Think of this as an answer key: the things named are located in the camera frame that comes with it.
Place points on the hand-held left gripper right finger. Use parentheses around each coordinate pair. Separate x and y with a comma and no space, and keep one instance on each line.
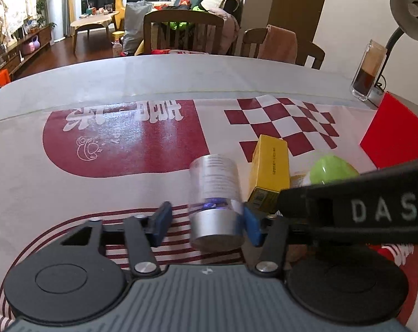
(252,226)

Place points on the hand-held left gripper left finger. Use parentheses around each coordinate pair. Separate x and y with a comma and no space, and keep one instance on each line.
(162,223)

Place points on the clear jar with silver cap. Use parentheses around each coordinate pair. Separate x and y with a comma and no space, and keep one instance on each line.
(215,228)

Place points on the green lid plastic jar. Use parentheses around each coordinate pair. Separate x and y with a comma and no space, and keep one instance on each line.
(330,169)

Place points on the yellow cardboard box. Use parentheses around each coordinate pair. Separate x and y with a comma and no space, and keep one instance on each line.
(267,166)

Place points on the red cardboard box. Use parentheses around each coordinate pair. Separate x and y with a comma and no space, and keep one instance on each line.
(392,135)

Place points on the clear plastic canister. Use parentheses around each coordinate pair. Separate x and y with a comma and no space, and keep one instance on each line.
(364,76)

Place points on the red patterned white tablecloth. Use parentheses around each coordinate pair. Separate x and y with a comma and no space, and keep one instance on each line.
(126,76)

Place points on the low wooden chair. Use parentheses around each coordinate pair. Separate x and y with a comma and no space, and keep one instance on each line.
(312,55)

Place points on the pink towel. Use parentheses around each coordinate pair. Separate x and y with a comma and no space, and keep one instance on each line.
(278,43)

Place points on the clear plastic bottle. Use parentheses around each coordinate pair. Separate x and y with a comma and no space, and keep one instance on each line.
(117,49)

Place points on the tall slatted wooden chair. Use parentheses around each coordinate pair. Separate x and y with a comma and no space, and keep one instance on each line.
(150,31)

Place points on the yellow stool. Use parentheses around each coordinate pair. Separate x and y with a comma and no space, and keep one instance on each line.
(118,35)

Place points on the grey plastic bag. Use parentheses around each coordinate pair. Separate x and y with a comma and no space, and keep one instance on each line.
(136,24)

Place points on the round wooden coffee table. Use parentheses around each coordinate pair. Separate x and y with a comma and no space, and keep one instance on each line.
(91,20)

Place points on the grey desk lamp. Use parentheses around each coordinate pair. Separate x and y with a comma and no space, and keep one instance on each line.
(409,10)

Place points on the wooden tv cabinet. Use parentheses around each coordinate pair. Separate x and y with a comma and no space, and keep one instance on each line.
(18,58)

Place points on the pink round bag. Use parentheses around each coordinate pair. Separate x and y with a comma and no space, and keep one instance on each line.
(30,45)

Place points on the sofa with piled clothes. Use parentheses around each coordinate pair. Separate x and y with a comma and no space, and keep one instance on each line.
(212,3)

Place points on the white hanging cloth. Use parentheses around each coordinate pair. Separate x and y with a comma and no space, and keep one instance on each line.
(15,10)

